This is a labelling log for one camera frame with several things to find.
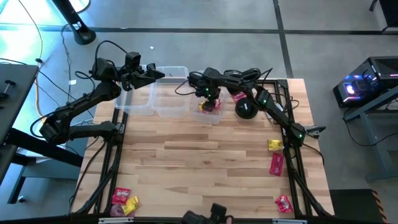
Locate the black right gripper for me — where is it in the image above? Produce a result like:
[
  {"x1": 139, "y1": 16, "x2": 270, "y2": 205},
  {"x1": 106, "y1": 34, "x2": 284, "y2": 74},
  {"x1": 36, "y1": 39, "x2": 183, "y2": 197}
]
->
[{"x1": 195, "y1": 80, "x2": 220, "y2": 114}]

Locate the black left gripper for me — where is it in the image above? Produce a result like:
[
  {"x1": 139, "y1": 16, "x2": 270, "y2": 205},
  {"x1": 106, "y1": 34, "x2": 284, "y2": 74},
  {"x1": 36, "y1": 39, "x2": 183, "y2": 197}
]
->
[{"x1": 119, "y1": 62, "x2": 166, "y2": 92}]

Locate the yellow candy packet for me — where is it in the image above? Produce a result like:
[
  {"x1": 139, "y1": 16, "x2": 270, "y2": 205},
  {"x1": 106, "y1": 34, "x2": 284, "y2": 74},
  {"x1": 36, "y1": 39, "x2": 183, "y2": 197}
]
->
[
  {"x1": 121, "y1": 196, "x2": 141, "y2": 217},
  {"x1": 198, "y1": 98, "x2": 224, "y2": 115},
  {"x1": 267, "y1": 139, "x2": 285, "y2": 152}
]

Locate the dark pink candy packet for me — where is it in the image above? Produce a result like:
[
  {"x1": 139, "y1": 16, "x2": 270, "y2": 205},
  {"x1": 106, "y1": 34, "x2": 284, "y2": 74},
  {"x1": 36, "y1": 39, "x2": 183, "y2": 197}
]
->
[
  {"x1": 269, "y1": 152, "x2": 285, "y2": 177},
  {"x1": 109, "y1": 203, "x2": 136, "y2": 218},
  {"x1": 231, "y1": 91, "x2": 248, "y2": 104}
]

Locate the red Skittles candy packet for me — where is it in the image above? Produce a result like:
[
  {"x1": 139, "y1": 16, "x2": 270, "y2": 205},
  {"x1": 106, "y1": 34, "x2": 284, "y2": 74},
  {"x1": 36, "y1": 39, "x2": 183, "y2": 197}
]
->
[
  {"x1": 274, "y1": 194, "x2": 294, "y2": 214},
  {"x1": 111, "y1": 187, "x2": 132, "y2": 205}
]

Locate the clear plastic bin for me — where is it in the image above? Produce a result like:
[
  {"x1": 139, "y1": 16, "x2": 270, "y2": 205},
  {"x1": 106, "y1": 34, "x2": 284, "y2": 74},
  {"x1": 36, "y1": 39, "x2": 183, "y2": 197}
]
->
[
  {"x1": 188, "y1": 70, "x2": 226, "y2": 126},
  {"x1": 114, "y1": 64, "x2": 155, "y2": 117},
  {"x1": 151, "y1": 65, "x2": 192, "y2": 118}
]

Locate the black gooseneck desk lamp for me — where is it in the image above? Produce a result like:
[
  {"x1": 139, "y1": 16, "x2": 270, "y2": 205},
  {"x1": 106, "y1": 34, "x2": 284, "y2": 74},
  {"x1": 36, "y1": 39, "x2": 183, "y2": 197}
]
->
[{"x1": 221, "y1": 67, "x2": 259, "y2": 120}]

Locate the black floor stand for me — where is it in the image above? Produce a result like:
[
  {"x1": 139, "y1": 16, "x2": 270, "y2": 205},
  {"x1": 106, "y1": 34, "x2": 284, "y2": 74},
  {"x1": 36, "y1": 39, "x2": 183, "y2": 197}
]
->
[{"x1": 51, "y1": 0, "x2": 97, "y2": 45}]

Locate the black handheld device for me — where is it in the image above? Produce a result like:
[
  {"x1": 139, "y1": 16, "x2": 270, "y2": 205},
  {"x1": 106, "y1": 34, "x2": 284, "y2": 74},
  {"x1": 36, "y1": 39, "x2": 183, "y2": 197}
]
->
[{"x1": 181, "y1": 203, "x2": 234, "y2": 224}]

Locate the black table clamp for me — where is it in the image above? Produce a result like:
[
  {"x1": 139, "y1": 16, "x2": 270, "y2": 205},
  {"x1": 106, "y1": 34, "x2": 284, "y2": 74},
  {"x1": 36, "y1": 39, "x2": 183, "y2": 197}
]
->
[{"x1": 305, "y1": 124, "x2": 327, "y2": 139}]

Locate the black desk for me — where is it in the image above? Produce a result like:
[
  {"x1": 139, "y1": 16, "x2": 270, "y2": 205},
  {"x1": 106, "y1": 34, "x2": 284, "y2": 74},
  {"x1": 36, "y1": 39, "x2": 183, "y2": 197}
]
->
[{"x1": 0, "y1": 63, "x2": 85, "y2": 205}]

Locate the black desk clamp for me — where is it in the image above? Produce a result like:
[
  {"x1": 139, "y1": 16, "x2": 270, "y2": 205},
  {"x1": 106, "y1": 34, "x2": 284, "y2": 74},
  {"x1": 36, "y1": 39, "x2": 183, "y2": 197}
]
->
[{"x1": 0, "y1": 79, "x2": 17, "y2": 101}]

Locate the black computer with coloured lights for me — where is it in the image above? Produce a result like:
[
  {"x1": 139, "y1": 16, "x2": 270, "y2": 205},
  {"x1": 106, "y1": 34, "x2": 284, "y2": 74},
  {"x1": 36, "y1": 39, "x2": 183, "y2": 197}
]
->
[{"x1": 332, "y1": 55, "x2": 398, "y2": 109}]

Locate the grey metal side table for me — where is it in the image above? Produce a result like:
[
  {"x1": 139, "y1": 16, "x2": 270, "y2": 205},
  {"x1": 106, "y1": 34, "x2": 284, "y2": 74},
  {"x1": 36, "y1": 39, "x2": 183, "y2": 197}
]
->
[{"x1": 343, "y1": 89, "x2": 398, "y2": 182}]

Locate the black case with hazard stripes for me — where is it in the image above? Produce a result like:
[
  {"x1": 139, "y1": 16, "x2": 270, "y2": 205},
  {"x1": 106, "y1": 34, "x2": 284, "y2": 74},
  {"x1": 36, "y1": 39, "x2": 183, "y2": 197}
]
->
[{"x1": 329, "y1": 188, "x2": 389, "y2": 224}]

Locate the black cabinet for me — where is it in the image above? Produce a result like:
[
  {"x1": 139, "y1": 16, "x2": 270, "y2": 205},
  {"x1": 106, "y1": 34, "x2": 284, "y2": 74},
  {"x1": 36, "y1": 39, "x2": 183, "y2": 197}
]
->
[{"x1": 369, "y1": 0, "x2": 398, "y2": 34}]

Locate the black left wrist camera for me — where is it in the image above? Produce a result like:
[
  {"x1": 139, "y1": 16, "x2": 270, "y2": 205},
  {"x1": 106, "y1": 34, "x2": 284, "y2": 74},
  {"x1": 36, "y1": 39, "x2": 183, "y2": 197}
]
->
[{"x1": 124, "y1": 51, "x2": 142, "y2": 68}]

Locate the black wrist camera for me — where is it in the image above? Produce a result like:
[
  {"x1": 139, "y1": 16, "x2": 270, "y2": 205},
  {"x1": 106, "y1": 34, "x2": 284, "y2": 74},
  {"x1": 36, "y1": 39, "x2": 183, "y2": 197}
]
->
[
  {"x1": 188, "y1": 74, "x2": 203, "y2": 90},
  {"x1": 124, "y1": 51, "x2": 142, "y2": 68}
]

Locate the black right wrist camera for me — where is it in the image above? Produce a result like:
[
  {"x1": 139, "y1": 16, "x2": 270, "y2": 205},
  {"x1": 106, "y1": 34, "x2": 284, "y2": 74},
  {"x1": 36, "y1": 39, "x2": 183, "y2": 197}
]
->
[{"x1": 188, "y1": 74, "x2": 203, "y2": 90}]

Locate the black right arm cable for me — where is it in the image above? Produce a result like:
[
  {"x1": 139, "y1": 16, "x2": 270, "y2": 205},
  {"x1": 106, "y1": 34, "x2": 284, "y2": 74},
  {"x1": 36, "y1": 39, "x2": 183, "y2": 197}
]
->
[{"x1": 174, "y1": 78, "x2": 200, "y2": 96}]

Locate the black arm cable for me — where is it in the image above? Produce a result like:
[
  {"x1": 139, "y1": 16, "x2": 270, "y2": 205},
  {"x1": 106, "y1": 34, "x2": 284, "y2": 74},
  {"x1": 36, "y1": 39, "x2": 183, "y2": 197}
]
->
[
  {"x1": 174, "y1": 78, "x2": 200, "y2": 96},
  {"x1": 93, "y1": 39, "x2": 129, "y2": 73}
]

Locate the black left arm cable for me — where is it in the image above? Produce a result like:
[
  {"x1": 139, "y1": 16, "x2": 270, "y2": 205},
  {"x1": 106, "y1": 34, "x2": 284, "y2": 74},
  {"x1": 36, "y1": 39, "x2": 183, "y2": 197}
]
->
[{"x1": 93, "y1": 39, "x2": 129, "y2": 73}]

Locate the black floor cable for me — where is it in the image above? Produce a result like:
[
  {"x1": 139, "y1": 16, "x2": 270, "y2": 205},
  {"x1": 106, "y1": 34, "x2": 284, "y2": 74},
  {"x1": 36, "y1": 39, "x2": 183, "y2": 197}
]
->
[{"x1": 60, "y1": 24, "x2": 75, "y2": 104}]

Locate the yellow floor cable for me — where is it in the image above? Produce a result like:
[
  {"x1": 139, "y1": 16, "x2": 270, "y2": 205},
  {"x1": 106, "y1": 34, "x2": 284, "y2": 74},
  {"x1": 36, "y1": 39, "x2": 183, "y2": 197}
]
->
[{"x1": 17, "y1": 0, "x2": 45, "y2": 119}]

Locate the silver metal bracket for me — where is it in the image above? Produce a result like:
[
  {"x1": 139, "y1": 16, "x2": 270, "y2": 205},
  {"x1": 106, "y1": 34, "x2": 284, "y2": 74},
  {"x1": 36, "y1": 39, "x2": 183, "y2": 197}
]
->
[
  {"x1": 98, "y1": 217, "x2": 135, "y2": 224},
  {"x1": 272, "y1": 218, "x2": 308, "y2": 224}
]

